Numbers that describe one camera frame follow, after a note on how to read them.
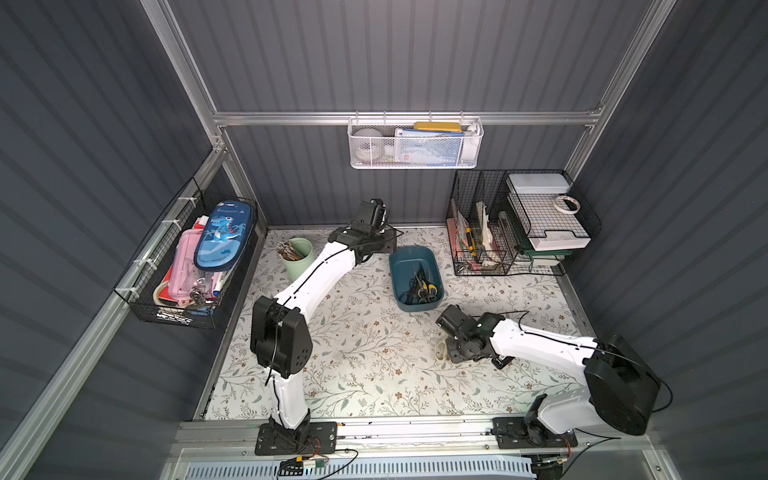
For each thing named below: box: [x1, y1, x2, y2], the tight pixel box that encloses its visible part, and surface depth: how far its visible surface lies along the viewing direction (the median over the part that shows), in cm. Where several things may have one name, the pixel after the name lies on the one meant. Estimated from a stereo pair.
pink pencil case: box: [168, 228, 215, 306], surface depth 69 cm
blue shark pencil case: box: [194, 200, 254, 272], surface depth 71 cm
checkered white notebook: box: [508, 192, 591, 252], surface depth 96 cm
